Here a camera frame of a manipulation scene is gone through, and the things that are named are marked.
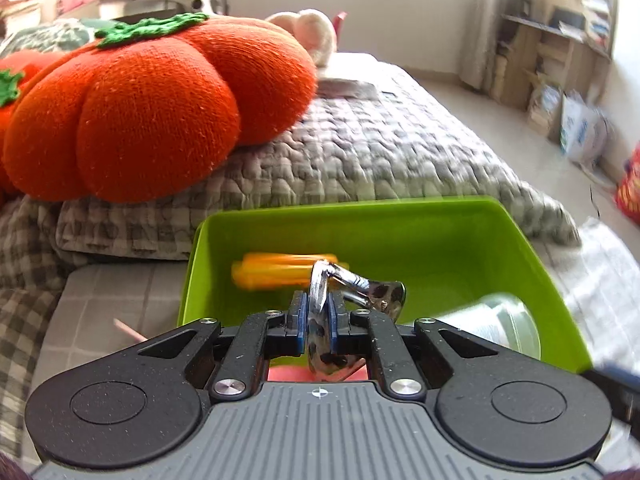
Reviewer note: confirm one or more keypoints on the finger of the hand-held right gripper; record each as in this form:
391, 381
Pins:
620, 390

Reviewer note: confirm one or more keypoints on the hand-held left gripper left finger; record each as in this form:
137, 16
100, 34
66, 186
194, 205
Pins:
300, 325

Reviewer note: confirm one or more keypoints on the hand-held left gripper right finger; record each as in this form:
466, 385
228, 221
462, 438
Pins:
337, 332

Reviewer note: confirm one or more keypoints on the green plastic box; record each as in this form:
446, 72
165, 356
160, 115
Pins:
400, 240

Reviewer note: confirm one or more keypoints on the clear cotton swab jar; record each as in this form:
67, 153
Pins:
500, 325

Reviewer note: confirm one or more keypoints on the thin pink stick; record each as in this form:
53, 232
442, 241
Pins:
127, 330

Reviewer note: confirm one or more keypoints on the grey quilted blanket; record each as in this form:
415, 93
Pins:
375, 150

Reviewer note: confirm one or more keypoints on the light grid-pattern bed sheet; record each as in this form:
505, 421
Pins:
110, 290

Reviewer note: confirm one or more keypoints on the red snack bag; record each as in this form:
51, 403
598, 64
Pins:
631, 190

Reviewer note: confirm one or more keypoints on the white papers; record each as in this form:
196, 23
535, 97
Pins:
350, 85

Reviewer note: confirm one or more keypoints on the large orange pumpkin cushion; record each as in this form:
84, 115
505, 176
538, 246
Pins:
150, 110

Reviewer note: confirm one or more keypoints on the white paper bag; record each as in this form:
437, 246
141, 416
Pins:
585, 130

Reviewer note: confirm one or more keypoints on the grey checked blanket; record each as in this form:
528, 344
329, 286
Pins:
25, 310

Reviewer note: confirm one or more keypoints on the pink plush rabbit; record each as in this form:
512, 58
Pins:
310, 30

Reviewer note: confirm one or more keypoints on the red folder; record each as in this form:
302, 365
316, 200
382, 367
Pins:
340, 22

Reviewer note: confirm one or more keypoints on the beige curtain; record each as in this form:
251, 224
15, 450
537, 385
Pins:
490, 25

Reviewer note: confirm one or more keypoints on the wooden desk shelf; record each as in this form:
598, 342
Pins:
555, 50

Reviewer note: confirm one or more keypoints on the white desk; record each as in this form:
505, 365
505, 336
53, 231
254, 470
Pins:
145, 2

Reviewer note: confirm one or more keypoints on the small orange pumpkin cushion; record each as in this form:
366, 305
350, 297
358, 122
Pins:
30, 62

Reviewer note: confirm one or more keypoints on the green leaf-print pillow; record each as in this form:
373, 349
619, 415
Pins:
50, 35

